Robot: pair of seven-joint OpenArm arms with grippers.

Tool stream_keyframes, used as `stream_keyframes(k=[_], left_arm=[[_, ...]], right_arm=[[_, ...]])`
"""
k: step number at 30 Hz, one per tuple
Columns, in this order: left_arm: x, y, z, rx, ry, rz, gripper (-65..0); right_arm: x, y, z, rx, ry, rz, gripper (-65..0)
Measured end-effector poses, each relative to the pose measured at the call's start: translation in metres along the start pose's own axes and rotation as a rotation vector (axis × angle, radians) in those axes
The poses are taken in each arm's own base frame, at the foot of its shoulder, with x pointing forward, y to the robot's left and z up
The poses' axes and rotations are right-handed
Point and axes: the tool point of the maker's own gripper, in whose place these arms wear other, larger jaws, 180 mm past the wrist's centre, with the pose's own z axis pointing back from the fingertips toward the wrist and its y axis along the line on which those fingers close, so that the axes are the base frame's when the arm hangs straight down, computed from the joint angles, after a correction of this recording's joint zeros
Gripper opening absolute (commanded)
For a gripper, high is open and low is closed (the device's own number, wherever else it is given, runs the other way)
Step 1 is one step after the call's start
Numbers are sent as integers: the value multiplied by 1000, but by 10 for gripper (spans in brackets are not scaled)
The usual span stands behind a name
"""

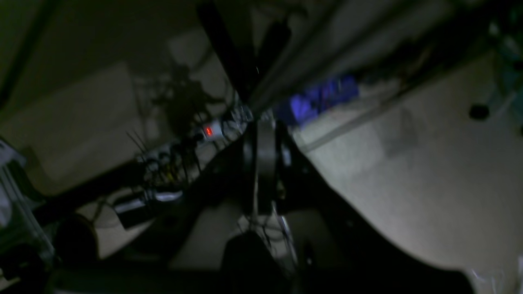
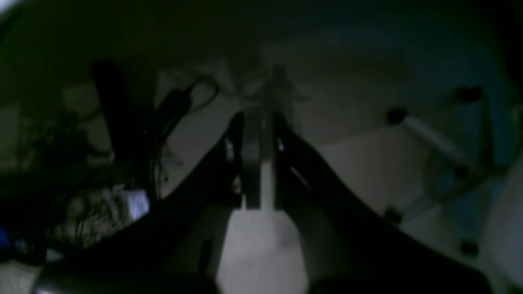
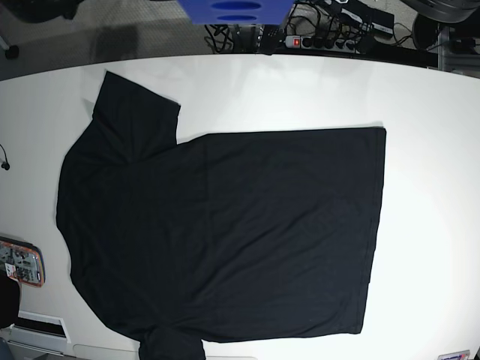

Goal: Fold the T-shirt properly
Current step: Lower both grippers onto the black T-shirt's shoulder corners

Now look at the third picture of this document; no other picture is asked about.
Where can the black T-shirt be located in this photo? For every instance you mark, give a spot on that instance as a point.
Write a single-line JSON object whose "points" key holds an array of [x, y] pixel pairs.
{"points": [[228, 237]]}

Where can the white power strip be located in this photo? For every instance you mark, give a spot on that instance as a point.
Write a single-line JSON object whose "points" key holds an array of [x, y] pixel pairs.
{"points": [[298, 42]]}

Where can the blue plastic bin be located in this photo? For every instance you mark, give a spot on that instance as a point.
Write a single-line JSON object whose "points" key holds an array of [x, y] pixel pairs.
{"points": [[231, 12]]}

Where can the black power adapter box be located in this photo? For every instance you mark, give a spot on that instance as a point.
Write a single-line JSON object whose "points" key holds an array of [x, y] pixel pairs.
{"points": [[372, 20]]}

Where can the black chair wheel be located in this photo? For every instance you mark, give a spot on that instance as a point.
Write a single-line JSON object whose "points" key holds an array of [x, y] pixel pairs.
{"points": [[12, 52]]}

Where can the small colourful card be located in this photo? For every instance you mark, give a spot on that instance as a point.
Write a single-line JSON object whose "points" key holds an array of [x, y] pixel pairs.
{"points": [[462, 355]]}

